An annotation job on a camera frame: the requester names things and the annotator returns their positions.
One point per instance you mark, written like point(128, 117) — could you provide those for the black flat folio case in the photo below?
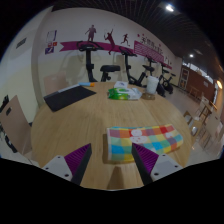
point(66, 97)

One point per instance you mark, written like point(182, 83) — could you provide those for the green wet wipes pack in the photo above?
point(123, 94)

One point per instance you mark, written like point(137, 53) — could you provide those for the light wooden chair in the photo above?
point(55, 85)
point(15, 123)

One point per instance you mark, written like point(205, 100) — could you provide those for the wooden shelf unit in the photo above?
point(184, 77)

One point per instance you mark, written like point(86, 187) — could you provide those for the white wall poster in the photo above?
point(51, 35)

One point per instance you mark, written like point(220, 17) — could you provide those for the round wooden coaster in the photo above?
point(148, 96)

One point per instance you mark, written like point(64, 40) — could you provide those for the grey wall sign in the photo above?
point(21, 42)

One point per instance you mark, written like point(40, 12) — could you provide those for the magenta sports wall decal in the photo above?
point(70, 45)

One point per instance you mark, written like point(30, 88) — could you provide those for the colourful checkered towel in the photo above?
point(150, 140)

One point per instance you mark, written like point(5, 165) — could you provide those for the small white box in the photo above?
point(121, 84)

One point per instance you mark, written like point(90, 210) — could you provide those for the group of wooden chairs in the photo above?
point(206, 123)

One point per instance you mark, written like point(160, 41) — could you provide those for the purple and red wall poster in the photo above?
point(50, 49)

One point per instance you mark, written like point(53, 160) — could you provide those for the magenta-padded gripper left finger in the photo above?
point(60, 166)

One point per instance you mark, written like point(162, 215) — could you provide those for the ceiling lights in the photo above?
point(169, 7)

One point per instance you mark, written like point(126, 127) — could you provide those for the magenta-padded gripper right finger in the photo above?
point(163, 166)

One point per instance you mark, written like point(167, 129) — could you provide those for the black exercise bike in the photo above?
point(127, 66)
point(160, 89)
point(167, 86)
point(88, 63)

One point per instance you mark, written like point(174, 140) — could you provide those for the white cup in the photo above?
point(152, 85)

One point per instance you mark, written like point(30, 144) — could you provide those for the blue and orange marker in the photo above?
point(86, 84)

